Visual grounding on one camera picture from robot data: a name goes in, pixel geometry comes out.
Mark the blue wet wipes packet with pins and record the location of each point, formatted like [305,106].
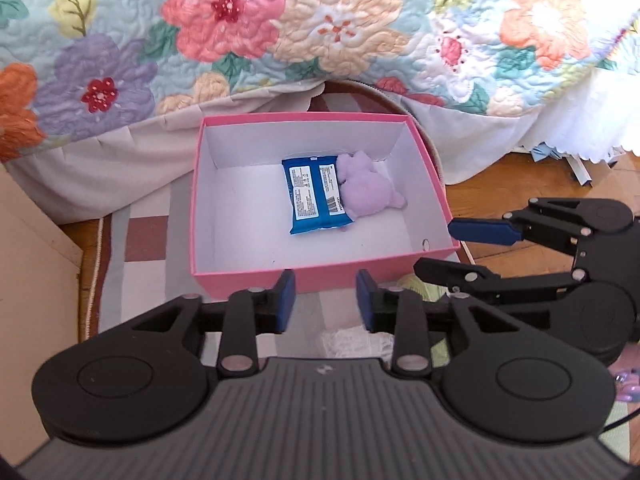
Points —
[320,220]

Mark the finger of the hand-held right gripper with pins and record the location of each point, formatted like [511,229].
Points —
[450,272]
[480,232]

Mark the blue patterned cloth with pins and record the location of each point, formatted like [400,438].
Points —
[542,152]

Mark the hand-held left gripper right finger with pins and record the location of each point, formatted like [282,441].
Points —
[365,305]

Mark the beige cabinet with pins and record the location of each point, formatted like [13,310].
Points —
[30,260]

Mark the purple plush toy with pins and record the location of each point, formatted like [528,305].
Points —
[365,190]

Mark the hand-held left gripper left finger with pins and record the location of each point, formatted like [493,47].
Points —
[285,305]

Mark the clear plastic packet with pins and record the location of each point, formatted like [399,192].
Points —
[345,345]

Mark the checkered rug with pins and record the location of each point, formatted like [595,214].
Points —
[145,240]

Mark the green yarn ball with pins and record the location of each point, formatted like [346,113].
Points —
[425,291]

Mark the pale green mat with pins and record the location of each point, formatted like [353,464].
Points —
[627,440]

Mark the floral quilt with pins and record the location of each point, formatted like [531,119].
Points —
[300,20]

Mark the pink cardboard box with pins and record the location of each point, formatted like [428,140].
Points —
[325,275]

